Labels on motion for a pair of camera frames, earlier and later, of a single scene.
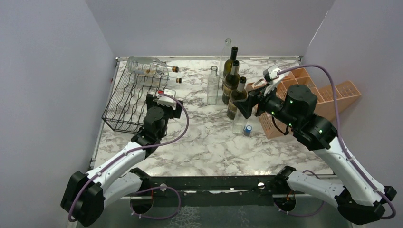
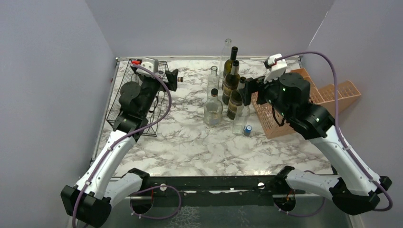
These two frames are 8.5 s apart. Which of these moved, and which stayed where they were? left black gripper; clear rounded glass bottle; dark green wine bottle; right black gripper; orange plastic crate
Moved: left black gripper; right black gripper
Stayed: clear rounded glass bottle; orange plastic crate; dark green wine bottle
